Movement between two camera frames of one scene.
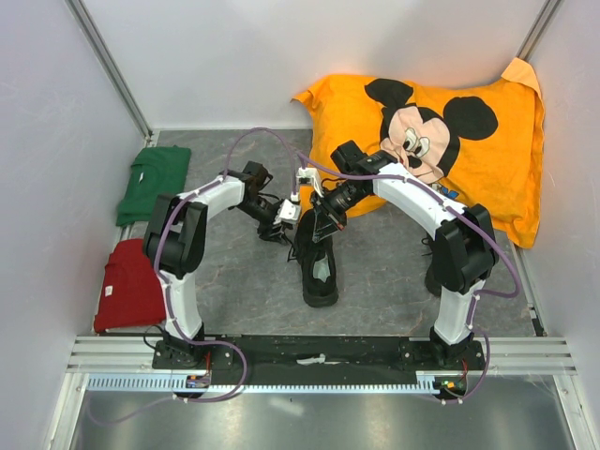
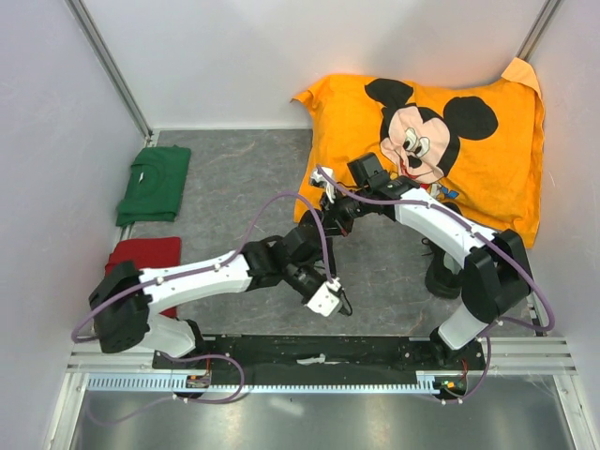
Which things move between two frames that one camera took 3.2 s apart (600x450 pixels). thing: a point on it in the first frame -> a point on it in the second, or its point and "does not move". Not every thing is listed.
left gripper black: x=266 y=232 -> x=344 y=309
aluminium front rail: x=529 y=354 does not move
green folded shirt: x=155 y=172 does not move
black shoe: x=317 y=262 does not move
